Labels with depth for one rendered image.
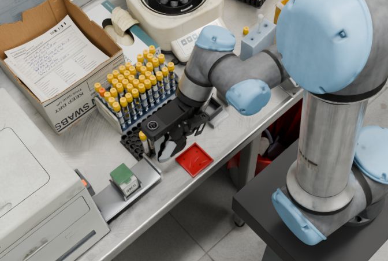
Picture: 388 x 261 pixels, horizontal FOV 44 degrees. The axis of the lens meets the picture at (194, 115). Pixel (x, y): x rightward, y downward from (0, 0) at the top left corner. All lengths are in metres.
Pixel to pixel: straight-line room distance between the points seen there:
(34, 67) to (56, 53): 0.07
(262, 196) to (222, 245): 0.97
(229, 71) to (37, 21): 0.66
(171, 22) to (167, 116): 0.36
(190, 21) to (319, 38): 0.82
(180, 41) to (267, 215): 0.54
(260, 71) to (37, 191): 0.46
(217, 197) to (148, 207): 0.97
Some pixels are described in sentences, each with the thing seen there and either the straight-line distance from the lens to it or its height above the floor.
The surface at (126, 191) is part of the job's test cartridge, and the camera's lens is 1.10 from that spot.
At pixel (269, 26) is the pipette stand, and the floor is 0.98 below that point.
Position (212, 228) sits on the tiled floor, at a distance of 2.06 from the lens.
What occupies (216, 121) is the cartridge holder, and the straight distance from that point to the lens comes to 1.24.
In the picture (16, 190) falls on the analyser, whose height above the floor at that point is 1.18.
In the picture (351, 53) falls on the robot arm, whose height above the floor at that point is 1.55.
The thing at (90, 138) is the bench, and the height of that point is 0.87.
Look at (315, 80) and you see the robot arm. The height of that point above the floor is 1.50.
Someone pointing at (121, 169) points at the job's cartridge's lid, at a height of 0.98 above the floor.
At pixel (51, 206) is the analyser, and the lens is 0.90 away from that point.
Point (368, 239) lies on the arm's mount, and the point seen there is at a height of 0.94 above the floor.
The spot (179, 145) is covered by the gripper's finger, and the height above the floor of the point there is 1.00.
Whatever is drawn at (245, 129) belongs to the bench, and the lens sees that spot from 1.24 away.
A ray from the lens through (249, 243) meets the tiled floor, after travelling 2.04.
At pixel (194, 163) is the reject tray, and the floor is 0.88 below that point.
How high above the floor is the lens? 1.95
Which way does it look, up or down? 58 degrees down
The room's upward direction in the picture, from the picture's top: 4 degrees counter-clockwise
